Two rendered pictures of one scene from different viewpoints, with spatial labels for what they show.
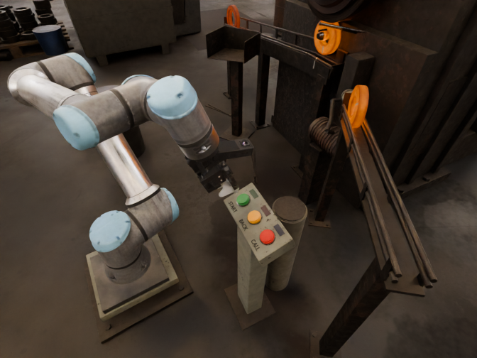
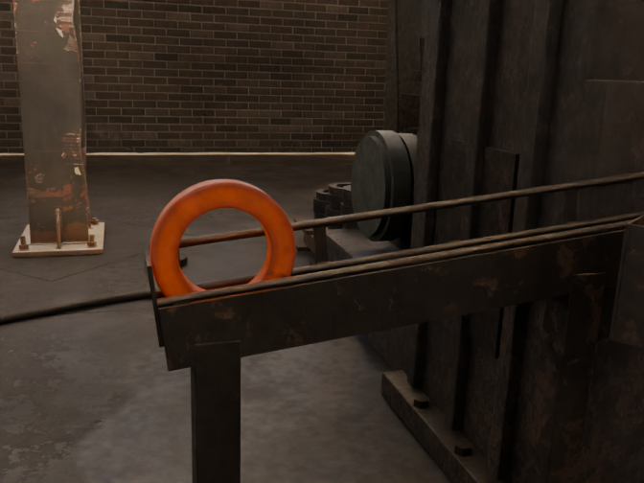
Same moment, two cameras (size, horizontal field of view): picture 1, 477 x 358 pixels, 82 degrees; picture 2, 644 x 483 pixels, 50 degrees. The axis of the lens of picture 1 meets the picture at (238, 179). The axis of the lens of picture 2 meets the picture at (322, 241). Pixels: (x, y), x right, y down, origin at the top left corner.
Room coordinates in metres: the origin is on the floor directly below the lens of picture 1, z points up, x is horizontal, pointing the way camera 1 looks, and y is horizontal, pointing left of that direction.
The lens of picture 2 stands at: (2.16, 0.87, 0.87)
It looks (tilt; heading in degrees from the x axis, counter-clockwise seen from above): 14 degrees down; 279
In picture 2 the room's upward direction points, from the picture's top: 2 degrees clockwise
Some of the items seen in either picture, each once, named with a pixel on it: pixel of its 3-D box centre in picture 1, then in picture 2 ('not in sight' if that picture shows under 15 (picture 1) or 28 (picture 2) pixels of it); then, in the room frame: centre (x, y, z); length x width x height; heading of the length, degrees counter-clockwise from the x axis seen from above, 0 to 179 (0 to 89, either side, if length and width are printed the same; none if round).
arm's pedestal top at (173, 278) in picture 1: (131, 268); not in sight; (0.60, 0.48, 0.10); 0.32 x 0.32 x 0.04; 31
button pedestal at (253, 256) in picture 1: (251, 266); not in sight; (0.50, -0.05, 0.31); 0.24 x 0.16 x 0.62; 25
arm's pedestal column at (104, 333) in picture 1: (135, 274); not in sight; (0.60, 0.48, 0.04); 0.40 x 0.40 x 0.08; 31
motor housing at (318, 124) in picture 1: (321, 170); not in sight; (1.07, -0.44, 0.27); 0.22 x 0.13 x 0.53; 25
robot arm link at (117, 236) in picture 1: (117, 237); not in sight; (0.61, 0.47, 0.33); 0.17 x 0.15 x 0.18; 136
